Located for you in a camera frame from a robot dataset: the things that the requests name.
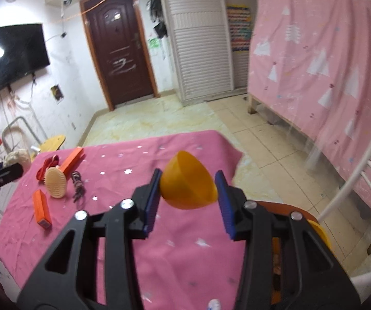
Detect red cloth with white trim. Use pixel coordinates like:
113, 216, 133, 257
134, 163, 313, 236
36, 155, 60, 182

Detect orange plastic half shell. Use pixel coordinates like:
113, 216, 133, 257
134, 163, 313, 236
160, 150, 218, 210

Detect orange trash bin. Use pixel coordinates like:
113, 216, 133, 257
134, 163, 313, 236
238, 202, 344, 309

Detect white gloved right hand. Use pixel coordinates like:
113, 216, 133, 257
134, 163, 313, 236
206, 299, 221, 310

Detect orange box lower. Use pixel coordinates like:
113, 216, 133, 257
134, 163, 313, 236
32, 190, 52, 230

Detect orange box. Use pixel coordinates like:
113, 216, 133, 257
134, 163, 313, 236
32, 190, 52, 230
59, 147, 84, 176

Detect beige round bumpy disc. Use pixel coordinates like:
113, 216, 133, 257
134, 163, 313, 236
43, 167, 67, 199

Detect orange box upper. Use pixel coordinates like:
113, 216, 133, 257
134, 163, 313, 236
59, 147, 84, 176

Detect pink star tablecloth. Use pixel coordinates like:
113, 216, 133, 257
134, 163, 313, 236
0, 129, 248, 310

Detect dark brown door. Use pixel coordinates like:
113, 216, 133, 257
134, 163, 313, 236
80, 0, 159, 111

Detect white slatted wardrobe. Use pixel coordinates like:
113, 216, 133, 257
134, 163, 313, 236
163, 0, 257, 104

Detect pink tree print curtain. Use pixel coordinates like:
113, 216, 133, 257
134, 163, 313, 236
247, 0, 371, 214

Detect black bags hanging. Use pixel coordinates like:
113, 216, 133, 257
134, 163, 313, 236
148, 0, 168, 39

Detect wall mounted black television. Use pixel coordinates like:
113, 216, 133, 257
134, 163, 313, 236
0, 24, 50, 90

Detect colourful wall chart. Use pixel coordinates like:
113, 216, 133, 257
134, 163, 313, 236
227, 5, 252, 52

